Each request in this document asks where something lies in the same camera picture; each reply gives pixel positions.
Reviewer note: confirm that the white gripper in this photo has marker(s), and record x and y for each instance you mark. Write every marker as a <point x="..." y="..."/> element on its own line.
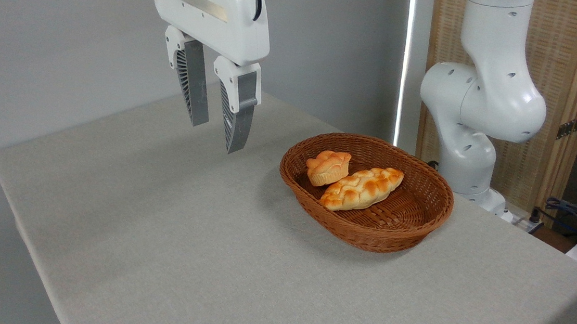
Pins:
<point x="212" y="17"/>

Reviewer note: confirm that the small muffin-shaped bread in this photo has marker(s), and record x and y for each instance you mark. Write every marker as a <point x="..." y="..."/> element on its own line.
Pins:
<point x="327" y="168"/>

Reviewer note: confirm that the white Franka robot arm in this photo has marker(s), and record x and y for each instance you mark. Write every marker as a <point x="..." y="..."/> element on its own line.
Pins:
<point x="492" y="96"/>

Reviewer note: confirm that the long braided bread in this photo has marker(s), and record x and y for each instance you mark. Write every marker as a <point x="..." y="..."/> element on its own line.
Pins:
<point x="362" y="189"/>

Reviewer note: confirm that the grey tablecloth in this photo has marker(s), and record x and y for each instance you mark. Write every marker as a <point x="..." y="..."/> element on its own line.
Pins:
<point x="157" y="223"/>

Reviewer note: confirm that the white vertical light strip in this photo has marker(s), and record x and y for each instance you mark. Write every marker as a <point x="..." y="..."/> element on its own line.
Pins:
<point x="405" y="62"/>

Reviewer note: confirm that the brown wicker basket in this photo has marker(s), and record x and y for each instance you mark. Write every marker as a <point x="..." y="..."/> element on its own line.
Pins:
<point x="398" y="225"/>

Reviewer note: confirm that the white power strip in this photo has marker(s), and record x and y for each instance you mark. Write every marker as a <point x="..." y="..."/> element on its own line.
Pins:
<point x="522" y="222"/>

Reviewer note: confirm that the dark metal screen hinge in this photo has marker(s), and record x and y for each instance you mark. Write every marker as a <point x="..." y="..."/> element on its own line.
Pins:
<point x="573" y="126"/>

